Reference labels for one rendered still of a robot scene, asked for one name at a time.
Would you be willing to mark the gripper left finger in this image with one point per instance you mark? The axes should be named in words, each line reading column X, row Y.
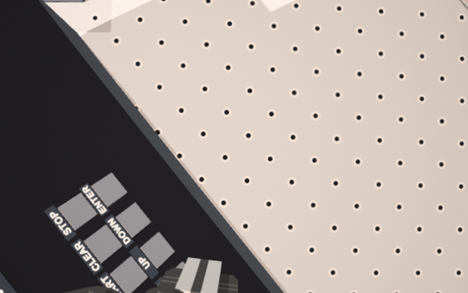
column 182, row 280

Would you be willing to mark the grey perforated base plate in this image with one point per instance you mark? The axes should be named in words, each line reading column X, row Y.
column 332, row 135

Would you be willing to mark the white benchtop machine with dark base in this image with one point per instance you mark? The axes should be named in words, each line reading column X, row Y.
column 89, row 193

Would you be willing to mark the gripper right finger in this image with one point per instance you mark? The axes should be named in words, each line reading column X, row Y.
column 211, row 279

